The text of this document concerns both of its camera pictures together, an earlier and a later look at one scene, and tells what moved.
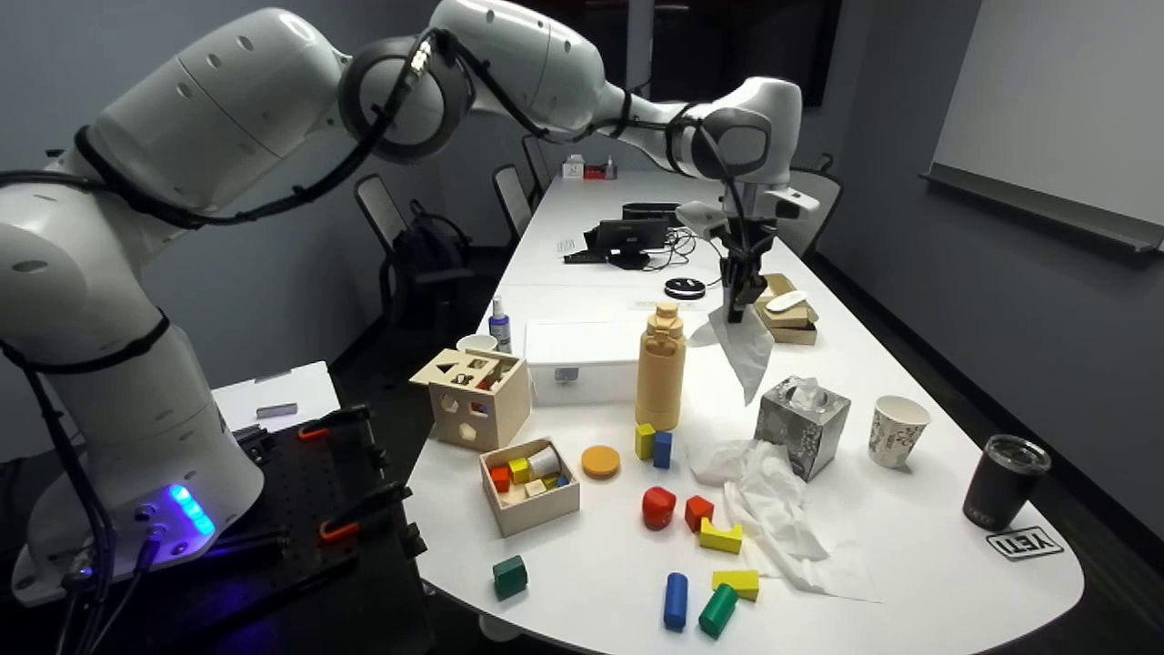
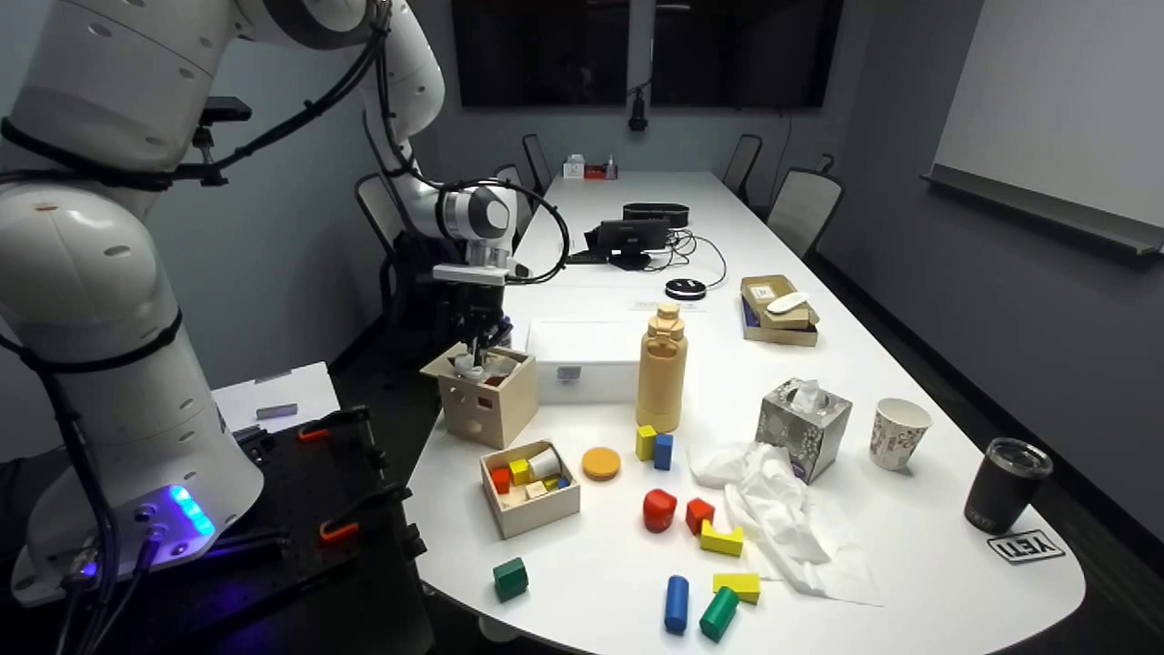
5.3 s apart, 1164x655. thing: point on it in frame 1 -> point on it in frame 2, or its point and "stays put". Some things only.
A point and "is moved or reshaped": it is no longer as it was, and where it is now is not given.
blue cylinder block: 675,601 stays put
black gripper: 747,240 -> 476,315
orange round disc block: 603,458 stays put
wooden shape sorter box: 477,396 is moved or reshaped
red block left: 656,507 stays put
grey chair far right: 803,202 stays put
